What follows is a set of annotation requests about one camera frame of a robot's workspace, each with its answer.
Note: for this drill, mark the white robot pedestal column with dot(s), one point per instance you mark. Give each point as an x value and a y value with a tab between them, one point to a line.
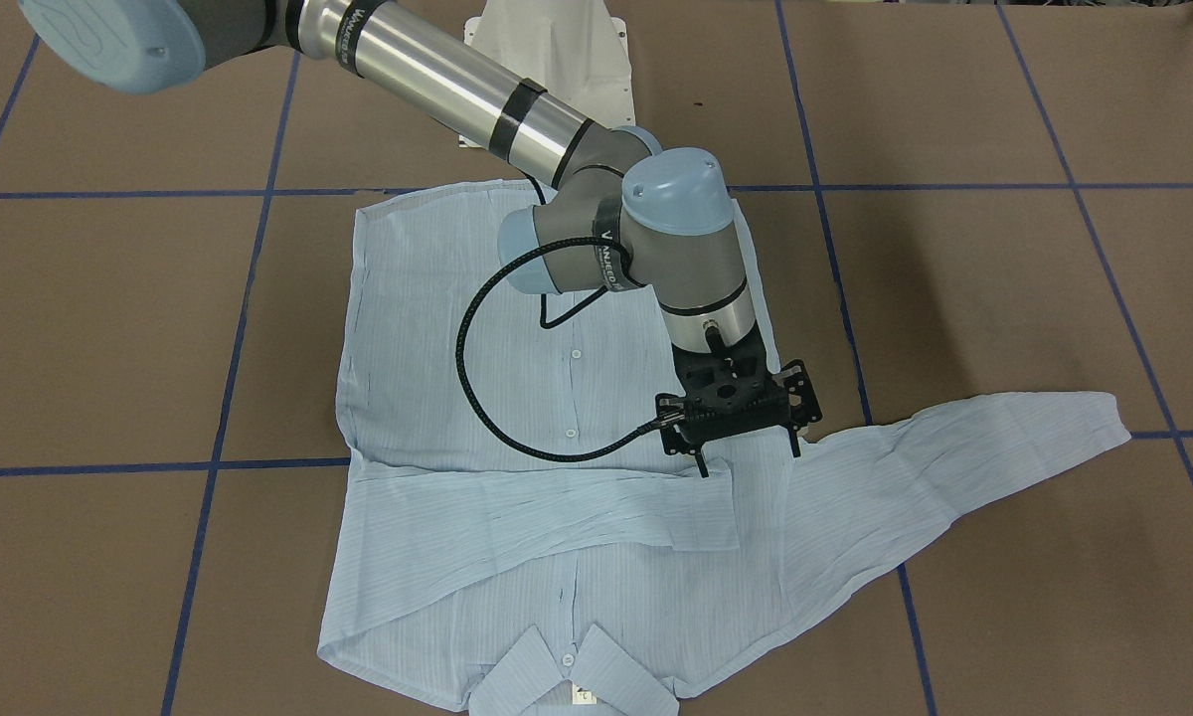
576	49

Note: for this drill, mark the light blue button shirt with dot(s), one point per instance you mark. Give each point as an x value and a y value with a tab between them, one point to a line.
473	577

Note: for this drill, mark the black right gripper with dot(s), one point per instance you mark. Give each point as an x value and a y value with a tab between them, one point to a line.
801	402

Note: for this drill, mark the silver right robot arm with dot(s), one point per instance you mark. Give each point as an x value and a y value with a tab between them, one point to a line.
627	214

